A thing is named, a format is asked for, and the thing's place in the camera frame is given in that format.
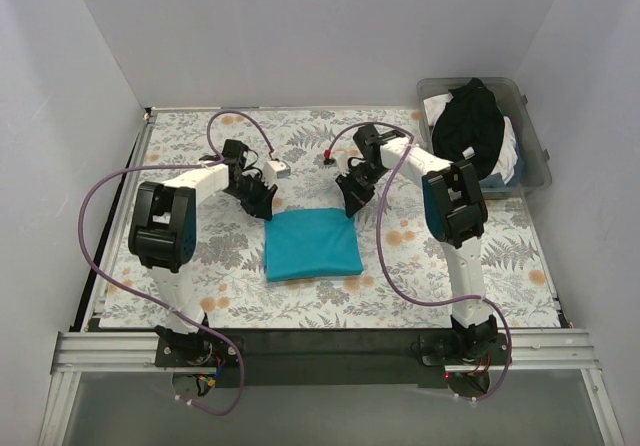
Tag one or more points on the clear plastic storage bin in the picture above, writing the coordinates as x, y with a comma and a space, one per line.
535, 173

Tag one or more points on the grey blue garment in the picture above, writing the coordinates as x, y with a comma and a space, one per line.
509, 166

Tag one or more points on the black t shirt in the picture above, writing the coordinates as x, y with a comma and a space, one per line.
471, 119

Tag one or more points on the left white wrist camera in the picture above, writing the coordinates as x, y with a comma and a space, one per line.
274, 170

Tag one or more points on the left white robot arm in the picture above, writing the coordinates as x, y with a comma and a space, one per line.
163, 234

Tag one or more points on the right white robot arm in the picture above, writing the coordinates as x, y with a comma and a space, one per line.
455, 212

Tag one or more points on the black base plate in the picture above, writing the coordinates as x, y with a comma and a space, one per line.
300, 357

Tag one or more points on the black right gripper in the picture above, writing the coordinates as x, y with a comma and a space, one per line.
354, 184

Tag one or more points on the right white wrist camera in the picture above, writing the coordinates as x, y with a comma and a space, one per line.
339, 158

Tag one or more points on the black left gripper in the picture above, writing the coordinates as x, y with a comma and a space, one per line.
253, 192

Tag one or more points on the white garment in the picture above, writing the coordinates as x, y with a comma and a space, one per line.
434, 107

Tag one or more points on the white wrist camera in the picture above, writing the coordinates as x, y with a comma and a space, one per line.
274, 170
339, 158

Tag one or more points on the teal t shirt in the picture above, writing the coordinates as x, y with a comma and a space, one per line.
311, 243

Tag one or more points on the aluminium frame rail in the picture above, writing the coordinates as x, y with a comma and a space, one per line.
326, 387

